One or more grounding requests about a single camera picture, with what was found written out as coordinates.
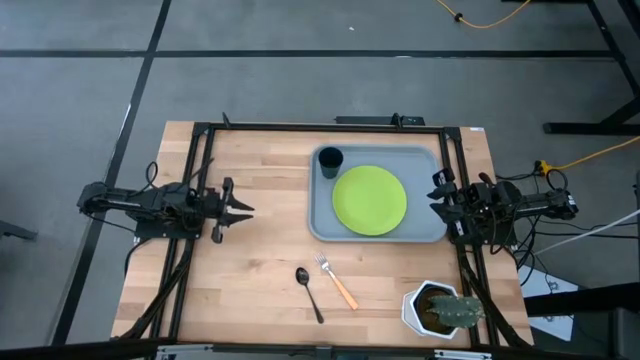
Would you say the silver metal bracket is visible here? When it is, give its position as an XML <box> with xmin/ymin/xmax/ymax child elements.
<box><xmin>432</xmin><ymin>349</ymin><xmax>494</xmax><ymax>360</ymax></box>
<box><xmin>154</xmin><ymin>343</ymin><xmax>215</xmax><ymax>360</ymax></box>

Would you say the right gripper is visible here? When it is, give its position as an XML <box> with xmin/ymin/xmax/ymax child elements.
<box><xmin>426</xmin><ymin>167</ymin><xmax>476</xmax><ymax>238</ymax></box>

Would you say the lime green plate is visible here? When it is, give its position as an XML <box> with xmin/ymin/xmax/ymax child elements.
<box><xmin>331</xmin><ymin>164</ymin><xmax>409</xmax><ymax>238</ymax></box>

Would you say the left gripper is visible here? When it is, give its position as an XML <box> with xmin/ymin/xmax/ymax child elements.
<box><xmin>198</xmin><ymin>176</ymin><xmax>256</xmax><ymax>245</ymax></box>

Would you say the black spoon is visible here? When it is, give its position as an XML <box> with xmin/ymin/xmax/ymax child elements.
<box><xmin>294</xmin><ymin>266</ymin><xmax>326</xmax><ymax>325</ymax></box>

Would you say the yellow cable with black clip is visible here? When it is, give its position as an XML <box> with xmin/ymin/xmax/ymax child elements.
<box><xmin>433</xmin><ymin>0</ymin><xmax>532</xmax><ymax>30</ymax></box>

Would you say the black cup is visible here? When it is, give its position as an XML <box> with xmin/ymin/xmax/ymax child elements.
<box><xmin>317</xmin><ymin>146</ymin><xmax>345</xmax><ymax>180</ymax></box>

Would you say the yellow cable with plug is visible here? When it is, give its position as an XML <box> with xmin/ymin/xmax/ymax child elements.
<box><xmin>535</xmin><ymin>135</ymin><xmax>640</xmax><ymax>175</ymax></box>

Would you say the fork with orange handle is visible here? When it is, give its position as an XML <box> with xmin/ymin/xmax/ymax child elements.
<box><xmin>313</xmin><ymin>251</ymin><xmax>360</xmax><ymax>312</ymax></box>

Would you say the black floor stand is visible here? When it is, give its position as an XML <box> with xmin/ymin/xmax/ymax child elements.
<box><xmin>501</xmin><ymin>0</ymin><xmax>640</xmax><ymax>136</ymax></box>

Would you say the dark floor stand foot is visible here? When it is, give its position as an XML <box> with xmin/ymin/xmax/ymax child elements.
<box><xmin>0</xmin><ymin>219</ymin><xmax>39</xmax><ymax>242</ymax></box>

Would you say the green cactus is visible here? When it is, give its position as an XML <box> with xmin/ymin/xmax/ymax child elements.
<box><xmin>425</xmin><ymin>293</ymin><xmax>486</xmax><ymax>330</ymax></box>

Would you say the black beam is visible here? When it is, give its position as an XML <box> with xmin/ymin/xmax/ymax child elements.
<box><xmin>523</xmin><ymin>281</ymin><xmax>640</xmax><ymax>317</ymax></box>

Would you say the white hexagonal plant pot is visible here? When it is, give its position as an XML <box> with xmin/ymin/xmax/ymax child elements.
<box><xmin>401</xmin><ymin>279</ymin><xmax>469</xmax><ymax>341</ymax></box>

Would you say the white paper sheet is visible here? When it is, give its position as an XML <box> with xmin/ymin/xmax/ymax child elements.
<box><xmin>517</xmin><ymin>264</ymin><xmax>580</xmax><ymax>342</ymax></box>

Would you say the grey plastic tray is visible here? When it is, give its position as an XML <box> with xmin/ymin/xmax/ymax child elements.
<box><xmin>307</xmin><ymin>143</ymin><xmax>449</xmax><ymax>245</ymax></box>

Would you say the white cable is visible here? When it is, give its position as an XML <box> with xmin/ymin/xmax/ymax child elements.
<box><xmin>533</xmin><ymin>208</ymin><xmax>640</xmax><ymax>256</ymax></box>

